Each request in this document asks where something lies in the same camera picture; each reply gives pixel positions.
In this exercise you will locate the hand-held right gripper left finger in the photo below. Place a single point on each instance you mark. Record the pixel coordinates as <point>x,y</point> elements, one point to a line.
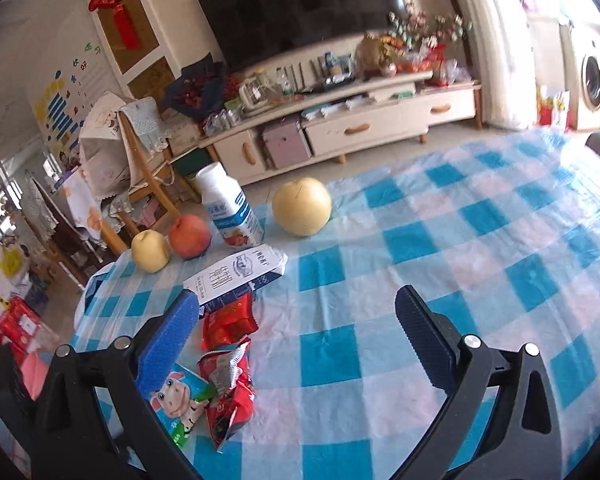
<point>172,340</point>

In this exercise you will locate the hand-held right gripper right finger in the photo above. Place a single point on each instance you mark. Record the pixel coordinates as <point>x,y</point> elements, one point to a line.
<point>425,340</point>

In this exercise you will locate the blue cow print carton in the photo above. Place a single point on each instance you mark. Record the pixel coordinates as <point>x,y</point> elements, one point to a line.
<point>180,400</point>

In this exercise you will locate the red snack packet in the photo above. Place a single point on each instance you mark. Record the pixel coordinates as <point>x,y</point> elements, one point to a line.
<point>230,400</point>
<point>228,322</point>

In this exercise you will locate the blue checked plastic tablecloth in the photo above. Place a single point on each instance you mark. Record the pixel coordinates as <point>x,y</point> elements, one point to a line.
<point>455,260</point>

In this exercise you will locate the yellow apple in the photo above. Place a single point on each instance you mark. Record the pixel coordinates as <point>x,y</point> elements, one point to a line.
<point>150,251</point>

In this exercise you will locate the white milk carton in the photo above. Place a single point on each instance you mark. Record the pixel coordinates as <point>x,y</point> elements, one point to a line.
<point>240,272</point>

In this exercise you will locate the red apple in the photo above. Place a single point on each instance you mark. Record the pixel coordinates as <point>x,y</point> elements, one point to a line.
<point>189,237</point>

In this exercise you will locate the pink plastic basin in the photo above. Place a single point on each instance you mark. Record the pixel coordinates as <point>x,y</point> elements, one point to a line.
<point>35,375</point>

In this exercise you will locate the white yoghurt bottle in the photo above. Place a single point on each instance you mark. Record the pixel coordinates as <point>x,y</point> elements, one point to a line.
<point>230,205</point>

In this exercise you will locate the white cloth with orange print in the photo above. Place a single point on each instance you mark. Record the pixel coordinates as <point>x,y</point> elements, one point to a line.
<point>85,210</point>

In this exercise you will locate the dark chair with lace cover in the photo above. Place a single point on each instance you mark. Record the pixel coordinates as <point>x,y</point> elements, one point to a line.
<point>55,225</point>

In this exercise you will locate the yellow plastic bag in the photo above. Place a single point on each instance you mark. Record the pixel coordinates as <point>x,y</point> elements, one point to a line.
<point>11,262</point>

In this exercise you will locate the yellow pear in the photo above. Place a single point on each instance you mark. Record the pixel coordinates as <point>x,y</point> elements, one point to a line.
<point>301,206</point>

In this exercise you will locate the wooden chair with cloth covers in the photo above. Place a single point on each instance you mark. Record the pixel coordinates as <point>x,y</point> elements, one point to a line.
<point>140,160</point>

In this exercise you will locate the cream television cabinet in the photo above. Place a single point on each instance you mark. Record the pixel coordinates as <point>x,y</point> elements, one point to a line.
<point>380,125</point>

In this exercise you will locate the pink storage box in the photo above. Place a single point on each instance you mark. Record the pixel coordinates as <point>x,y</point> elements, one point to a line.
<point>285,142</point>

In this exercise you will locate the dark blue flower bouquet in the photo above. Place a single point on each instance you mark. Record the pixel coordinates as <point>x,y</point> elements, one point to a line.
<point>195,90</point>

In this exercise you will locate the glass kettle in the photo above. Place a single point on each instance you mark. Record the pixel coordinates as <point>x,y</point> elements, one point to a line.
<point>255,94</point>

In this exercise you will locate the red gift bag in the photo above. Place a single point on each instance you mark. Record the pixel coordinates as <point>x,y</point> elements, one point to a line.
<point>437,65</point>

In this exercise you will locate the brown gift bag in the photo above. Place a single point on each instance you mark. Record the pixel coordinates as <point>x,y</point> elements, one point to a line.
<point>372,57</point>

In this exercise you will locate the white curtain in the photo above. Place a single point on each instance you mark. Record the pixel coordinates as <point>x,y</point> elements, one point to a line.
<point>490,45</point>

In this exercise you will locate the white washing machine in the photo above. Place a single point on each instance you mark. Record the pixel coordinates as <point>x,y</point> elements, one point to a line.
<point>587,80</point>

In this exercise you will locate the artificial flower arrangement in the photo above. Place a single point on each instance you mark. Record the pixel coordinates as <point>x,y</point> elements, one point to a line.
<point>430,30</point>

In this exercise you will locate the black television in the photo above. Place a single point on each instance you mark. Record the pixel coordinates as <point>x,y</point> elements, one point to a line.
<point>300,10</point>

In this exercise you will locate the wall poster with blue stripes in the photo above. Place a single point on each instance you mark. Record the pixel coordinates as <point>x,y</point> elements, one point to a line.
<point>65,105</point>

